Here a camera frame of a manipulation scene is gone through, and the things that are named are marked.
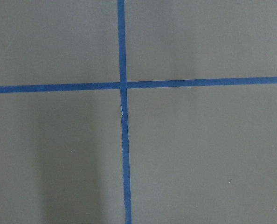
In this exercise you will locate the blue tape line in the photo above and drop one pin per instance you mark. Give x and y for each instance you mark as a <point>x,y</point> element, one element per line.
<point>199,82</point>
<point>126,163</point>

